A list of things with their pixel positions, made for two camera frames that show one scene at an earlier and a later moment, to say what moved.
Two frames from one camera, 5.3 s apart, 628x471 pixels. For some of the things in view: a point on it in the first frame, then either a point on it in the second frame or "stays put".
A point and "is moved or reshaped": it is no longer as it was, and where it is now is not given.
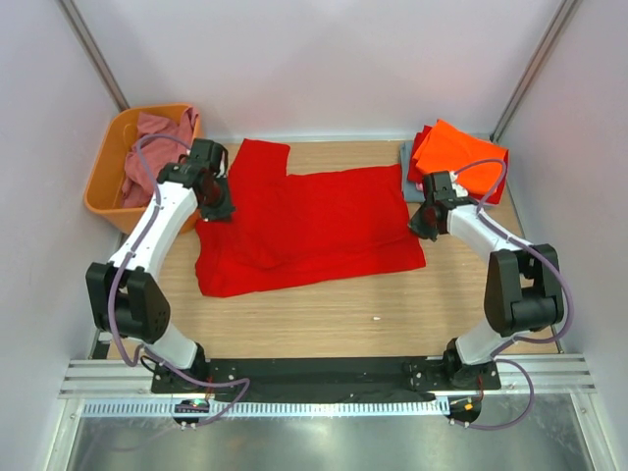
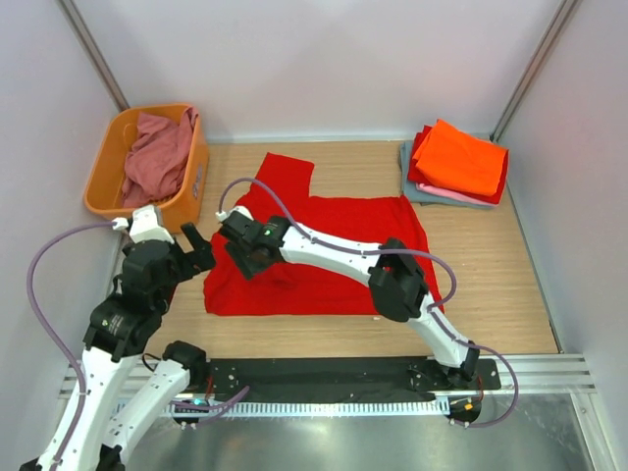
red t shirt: [293, 230] is moved or reshaped
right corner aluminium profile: [535, 71] stays put
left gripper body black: [223, 174] -> [182, 271]
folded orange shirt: [448, 149] stays put
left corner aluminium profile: [70, 10] stays put
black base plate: [361, 376] stays put
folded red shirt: [415, 175] stays put
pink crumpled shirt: [157, 152] stays put
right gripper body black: [427, 204] -> [247, 248]
